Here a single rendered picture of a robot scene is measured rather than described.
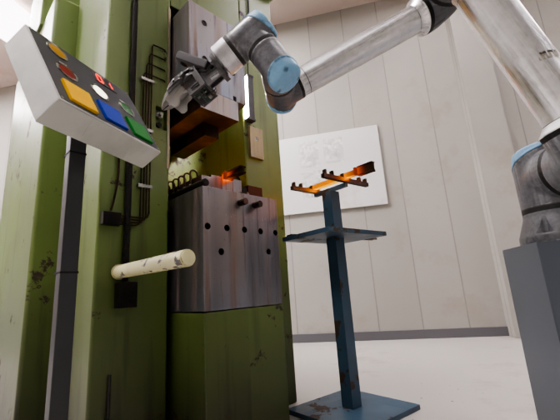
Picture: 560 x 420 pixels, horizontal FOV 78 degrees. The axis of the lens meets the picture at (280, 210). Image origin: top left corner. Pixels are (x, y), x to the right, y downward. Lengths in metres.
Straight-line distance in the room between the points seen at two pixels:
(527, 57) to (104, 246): 1.32
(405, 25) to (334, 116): 2.90
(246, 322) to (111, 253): 0.53
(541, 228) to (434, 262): 2.59
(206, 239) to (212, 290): 0.18
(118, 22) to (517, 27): 1.36
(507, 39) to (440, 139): 2.94
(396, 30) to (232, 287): 1.00
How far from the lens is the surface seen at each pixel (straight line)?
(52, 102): 0.93
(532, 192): 1.16
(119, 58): 1.59
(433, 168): 3.86
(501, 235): 3.69
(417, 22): 1.25
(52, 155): 1.82
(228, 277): 1.29
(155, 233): 1.39
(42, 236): 1.72
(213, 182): 1.40
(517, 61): 1.08
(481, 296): 3.76
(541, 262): 1.06
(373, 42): 1.17
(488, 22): 1.12
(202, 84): 1.00
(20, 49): 1.11
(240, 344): 1.33
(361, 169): 1.61
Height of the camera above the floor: 0.53
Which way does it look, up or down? 13 degrees up
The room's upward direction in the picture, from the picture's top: 4 degrees counter-clockwise
